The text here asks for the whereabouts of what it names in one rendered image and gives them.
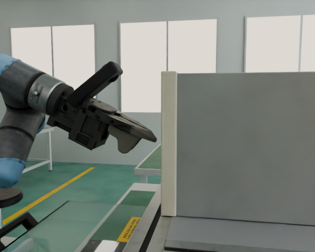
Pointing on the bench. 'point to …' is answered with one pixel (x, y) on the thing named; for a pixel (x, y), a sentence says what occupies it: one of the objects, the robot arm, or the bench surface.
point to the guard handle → (25, 219)
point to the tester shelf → (219, 234)
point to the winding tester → (244, 146)
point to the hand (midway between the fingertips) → (151, 134)
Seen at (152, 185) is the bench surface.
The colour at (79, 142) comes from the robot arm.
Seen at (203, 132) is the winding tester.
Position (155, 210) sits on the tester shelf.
